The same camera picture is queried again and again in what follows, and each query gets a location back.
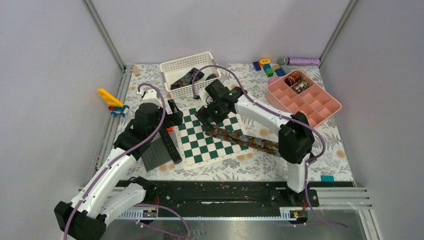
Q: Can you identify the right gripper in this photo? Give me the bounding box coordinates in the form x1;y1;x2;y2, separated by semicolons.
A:
195;98;231;133

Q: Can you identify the brown floral tie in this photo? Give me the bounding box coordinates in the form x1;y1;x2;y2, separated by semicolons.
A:
204;127;281;157

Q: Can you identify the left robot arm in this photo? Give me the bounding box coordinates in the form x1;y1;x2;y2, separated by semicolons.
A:
54;89;183;240

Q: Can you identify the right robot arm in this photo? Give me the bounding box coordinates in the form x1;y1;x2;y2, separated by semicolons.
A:
194;79;315;206

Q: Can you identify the black microphone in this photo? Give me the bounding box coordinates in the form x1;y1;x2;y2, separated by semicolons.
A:
159;128;182;165

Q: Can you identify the green white chessboard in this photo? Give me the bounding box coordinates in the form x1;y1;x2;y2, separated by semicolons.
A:
174;108;252;171

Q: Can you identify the grey lego baseplate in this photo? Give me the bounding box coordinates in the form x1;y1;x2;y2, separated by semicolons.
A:
141;138;172;172

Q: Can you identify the dark blue patterned tie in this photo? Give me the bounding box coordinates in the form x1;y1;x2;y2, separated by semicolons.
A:
170;68;218;90

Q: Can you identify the white plastic basket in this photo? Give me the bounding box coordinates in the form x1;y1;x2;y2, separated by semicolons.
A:
159;51;222;99

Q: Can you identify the floral table mat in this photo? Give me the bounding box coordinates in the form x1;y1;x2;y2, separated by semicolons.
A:
124;63;354;182

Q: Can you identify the yellow blue toy crane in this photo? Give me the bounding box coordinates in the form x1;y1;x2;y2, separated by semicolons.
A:
97;88;130;118

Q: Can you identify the wooden block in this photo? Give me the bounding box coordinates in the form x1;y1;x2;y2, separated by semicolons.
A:
132;65;140;77

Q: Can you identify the purple block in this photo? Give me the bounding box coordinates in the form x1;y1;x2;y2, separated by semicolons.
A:
252;61;262;71

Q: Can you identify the pink cylinder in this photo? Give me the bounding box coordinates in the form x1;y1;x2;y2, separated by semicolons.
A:
267;76;280;85

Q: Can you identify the green block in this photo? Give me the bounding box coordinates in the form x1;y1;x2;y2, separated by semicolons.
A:
264;68;274;78

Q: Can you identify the blue block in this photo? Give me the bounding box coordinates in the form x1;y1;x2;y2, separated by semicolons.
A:
274;68;286;77

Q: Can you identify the pink compartment tray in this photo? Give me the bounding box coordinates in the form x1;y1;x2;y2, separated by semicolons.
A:
266;69;342;128

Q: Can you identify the purple glitter microphone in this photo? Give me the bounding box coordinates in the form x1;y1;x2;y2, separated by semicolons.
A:
277;56;320;66

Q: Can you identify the brown rolled tie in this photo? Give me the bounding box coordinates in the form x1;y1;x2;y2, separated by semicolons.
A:
292;80;311;94

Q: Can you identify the red rolled tie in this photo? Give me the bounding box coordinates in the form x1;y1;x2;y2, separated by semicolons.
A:
284;71;302;87

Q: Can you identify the teal block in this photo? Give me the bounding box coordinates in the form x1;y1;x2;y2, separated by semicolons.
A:
320;175;335;183

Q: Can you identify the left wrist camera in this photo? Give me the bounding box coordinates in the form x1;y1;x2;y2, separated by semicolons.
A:
140;89;163;108

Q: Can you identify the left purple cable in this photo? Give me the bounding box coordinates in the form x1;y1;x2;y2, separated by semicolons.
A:
62;82;192;240

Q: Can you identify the purple cable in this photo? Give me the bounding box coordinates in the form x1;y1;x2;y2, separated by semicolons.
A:
62;82;192;240
191;64;350;232

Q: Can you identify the yellow ring block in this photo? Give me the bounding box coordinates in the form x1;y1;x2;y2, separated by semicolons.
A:
259;58;271;66

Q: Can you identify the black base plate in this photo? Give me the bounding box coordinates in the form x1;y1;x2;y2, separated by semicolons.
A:
142;180;358;220

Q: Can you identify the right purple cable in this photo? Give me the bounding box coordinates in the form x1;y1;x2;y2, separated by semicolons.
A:
191;64;350;232

